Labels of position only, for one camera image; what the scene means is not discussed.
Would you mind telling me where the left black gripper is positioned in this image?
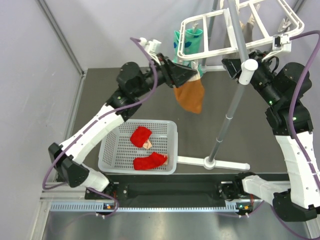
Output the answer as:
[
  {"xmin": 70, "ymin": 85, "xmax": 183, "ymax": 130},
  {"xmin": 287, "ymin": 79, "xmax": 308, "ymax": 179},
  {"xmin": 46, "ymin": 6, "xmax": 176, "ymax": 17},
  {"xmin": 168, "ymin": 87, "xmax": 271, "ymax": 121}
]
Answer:
[{"xmin": 133, "ymin": 52, "xmax": 198, "ymax": 99}]

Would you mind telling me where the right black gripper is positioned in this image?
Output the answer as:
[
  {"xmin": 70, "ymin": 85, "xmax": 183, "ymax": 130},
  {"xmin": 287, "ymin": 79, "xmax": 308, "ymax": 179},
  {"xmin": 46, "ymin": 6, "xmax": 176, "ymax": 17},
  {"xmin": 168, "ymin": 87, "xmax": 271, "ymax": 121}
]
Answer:
[{"xmin": 220, "ymin": 49, "xmax": 281, "ymax": 106}]

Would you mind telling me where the mint green patterned sock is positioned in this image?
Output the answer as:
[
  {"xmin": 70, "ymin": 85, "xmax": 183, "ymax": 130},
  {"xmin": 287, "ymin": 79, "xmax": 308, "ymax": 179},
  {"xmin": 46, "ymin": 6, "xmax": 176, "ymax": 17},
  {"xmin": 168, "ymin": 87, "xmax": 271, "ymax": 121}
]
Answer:
[{"xmin": 184, "ymin": 28, "xmax": 203, "ymax": 55}]

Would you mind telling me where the white clip sock hanger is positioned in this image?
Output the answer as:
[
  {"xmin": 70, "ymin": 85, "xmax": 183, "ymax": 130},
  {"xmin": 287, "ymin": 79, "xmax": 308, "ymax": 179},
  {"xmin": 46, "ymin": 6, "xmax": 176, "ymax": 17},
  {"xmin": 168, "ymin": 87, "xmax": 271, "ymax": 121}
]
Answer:
[{"xmin": 177, "ymin": 0, "xmax": 305, "ymax": 65}]

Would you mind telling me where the red sock back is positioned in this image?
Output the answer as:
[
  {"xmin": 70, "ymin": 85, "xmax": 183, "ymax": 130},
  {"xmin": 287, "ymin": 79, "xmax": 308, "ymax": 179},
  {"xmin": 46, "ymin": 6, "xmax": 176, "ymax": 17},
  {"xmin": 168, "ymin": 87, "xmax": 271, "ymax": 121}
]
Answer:
[{"xmin": 130, "ymin": 126, "xmax": 152, "ymax": 150}]

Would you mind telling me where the red sock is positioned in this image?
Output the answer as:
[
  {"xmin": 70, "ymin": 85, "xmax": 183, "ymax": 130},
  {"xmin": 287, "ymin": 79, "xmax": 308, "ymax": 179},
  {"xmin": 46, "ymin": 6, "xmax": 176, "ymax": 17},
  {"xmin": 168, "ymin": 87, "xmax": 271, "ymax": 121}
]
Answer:
[
  {"xmin": 133, "ymin": 152, "xmax": 168, "ymax": 171},
  {"xmin": 130, "ymin": 126, "xmax": 152, "ymax": 150}
]

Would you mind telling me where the red sock front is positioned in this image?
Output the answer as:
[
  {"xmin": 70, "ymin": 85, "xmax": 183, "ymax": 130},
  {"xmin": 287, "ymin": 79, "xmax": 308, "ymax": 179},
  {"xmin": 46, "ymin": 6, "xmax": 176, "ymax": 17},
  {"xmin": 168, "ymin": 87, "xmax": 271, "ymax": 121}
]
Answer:
[{"xmin": 133, "ymin": 152, "xmax": 168, "ymax": 171}]

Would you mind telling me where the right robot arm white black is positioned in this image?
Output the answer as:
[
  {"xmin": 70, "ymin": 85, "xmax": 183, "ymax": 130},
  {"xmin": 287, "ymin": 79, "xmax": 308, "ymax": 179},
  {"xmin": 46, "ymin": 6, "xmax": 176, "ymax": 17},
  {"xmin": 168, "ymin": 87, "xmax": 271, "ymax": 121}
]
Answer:
[{"xmin": 232, "ymin": 50, "xmax": 320, "ymax": 222}]

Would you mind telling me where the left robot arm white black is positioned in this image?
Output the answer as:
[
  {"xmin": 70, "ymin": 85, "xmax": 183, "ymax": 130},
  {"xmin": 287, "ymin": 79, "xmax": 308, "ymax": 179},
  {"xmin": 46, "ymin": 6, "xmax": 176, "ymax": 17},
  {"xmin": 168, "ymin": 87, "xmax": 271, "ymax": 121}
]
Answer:
[{"xmin": 48, "ymin": 53, "xmax": 197, "ymax": 199}]

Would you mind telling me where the grey drying rack stand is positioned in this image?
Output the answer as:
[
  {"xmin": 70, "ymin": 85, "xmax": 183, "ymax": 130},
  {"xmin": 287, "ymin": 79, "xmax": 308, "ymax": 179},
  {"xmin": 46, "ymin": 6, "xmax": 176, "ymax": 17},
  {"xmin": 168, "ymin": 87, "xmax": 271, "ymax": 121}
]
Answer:
[{"xmin": 176, "ymin": 0, "xmax": 259, "ymax": 170}]

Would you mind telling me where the orange brown sock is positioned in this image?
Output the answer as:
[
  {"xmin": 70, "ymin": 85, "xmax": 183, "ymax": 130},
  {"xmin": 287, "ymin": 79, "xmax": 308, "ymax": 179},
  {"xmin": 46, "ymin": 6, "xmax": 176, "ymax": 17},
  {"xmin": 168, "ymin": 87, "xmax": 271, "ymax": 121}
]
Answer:
[{"xmin": 173, "ymin": 73, "xmax": 205, "ymax": 114}]

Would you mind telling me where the grey beige sock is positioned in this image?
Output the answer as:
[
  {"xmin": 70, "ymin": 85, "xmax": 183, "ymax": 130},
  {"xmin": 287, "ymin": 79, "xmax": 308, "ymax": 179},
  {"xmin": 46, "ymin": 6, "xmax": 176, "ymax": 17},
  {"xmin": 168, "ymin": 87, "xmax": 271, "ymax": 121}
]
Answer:
[{"xmin": 223, "ymin": 22, "xmax": 254, "ymax": 48}]

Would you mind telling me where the beige cuffed sock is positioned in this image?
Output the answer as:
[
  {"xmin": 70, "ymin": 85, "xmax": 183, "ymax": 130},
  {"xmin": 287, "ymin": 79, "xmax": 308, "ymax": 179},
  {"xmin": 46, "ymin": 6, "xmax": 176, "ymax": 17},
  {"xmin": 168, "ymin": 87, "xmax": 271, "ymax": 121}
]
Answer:
[{"xmin": 239, "ymin": 14, "xmax": 256, "ymax": 29}]

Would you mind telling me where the white plastic laundry basket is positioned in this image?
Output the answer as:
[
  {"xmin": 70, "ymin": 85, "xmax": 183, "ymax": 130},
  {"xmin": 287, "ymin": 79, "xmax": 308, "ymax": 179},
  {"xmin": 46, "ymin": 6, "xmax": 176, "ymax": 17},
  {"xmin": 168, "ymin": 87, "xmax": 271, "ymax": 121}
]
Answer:
[{"xmin": 98, "ymin": 119, "xmax": 178, "ymax": 175}]

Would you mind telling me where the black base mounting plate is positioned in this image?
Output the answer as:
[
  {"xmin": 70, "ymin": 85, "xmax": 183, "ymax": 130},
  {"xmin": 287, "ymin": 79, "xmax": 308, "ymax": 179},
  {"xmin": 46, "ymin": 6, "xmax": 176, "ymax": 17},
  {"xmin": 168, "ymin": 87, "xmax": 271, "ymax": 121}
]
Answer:
[{"xmin": 86, "ymin": 181, "xmax": 248, "ymax": 201}]

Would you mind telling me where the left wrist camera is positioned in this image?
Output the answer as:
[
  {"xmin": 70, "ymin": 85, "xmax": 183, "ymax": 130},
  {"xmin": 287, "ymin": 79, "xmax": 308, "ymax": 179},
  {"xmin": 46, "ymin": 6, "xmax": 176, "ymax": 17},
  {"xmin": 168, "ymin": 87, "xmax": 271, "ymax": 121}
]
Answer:
[{"xmin": 138, "ymin": 37, "xmax": 162, "ymax": 64}]

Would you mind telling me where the grey slotted cable duct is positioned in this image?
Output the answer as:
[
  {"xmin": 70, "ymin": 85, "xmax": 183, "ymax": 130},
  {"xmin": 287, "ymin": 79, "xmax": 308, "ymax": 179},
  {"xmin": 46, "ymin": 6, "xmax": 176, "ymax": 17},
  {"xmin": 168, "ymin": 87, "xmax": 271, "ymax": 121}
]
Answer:
[{"xmin": 50, "ymin": 201, "xmax": 252, "ymax": 213}]

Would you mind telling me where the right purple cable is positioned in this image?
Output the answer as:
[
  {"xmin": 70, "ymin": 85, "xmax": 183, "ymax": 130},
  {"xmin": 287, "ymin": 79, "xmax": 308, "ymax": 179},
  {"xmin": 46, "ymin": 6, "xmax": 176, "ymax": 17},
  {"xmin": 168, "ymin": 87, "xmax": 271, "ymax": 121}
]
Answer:
[{"xmin": 269, "ymin": 30, "xmax": 320, "ymax": 240}]

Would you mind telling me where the purple cable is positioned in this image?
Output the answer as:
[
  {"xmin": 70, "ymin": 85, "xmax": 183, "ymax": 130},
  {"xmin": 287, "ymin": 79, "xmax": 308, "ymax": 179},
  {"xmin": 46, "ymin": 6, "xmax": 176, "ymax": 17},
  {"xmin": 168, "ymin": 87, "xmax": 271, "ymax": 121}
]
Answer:
[
  {"xmin": 269, "ymin": 30, "xmax": 320, "ymax": 240},
  {"xmin": 41, "ymin": 36, "xmax": 159, "ymax": 218}
]

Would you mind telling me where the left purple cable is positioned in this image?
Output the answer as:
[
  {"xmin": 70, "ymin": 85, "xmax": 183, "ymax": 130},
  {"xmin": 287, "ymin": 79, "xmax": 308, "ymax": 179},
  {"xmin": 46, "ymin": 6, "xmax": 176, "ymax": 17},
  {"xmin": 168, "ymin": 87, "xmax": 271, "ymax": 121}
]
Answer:
[{"xmin": 41, "ymin": 36, "xmax": 159, "ymax": 218}]

